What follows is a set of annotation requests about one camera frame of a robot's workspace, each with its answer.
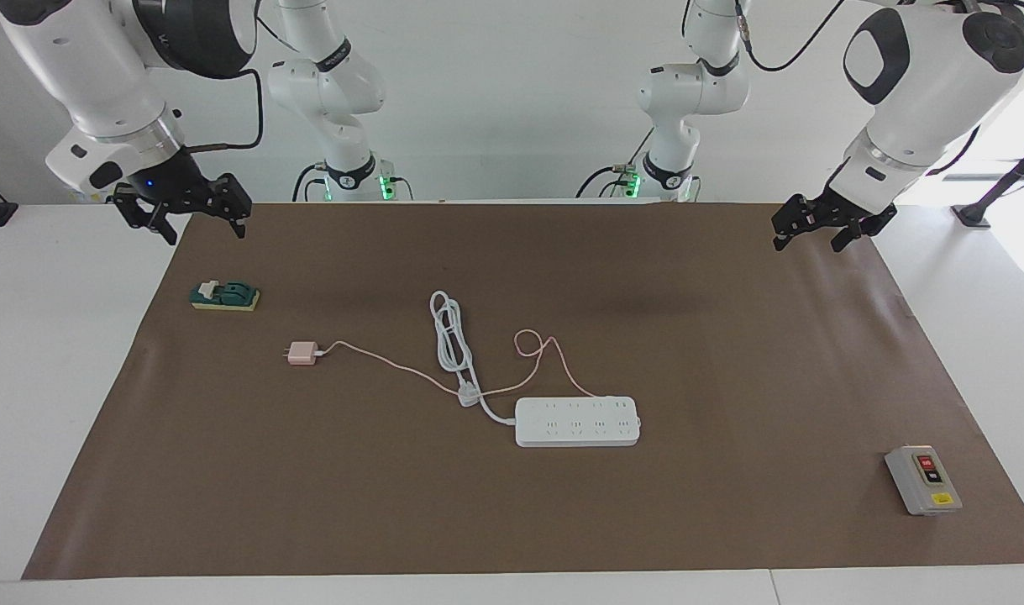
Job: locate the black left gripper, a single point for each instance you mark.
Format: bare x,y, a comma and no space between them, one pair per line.
839,204

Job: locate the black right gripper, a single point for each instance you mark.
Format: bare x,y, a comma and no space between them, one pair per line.
174,181

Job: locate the pink charger plug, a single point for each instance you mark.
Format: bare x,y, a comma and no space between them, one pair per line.
301,354

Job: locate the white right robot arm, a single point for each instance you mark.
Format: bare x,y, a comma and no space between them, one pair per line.
100,84

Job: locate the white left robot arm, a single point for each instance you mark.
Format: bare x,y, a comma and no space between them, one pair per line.
923,101

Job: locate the white power strip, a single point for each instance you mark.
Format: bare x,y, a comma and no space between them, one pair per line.
577,422

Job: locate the white box with yellow labels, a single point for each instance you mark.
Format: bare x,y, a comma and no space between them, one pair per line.
91,196

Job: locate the tall black stand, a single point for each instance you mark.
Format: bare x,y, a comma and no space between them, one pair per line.
1003,183

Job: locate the brown paper mat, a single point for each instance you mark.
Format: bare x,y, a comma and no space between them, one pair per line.
512,521

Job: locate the green knife switch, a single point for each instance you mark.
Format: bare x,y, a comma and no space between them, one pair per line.
226,296

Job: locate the grey push-button switch box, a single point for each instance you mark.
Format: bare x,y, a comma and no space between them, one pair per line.
923,481

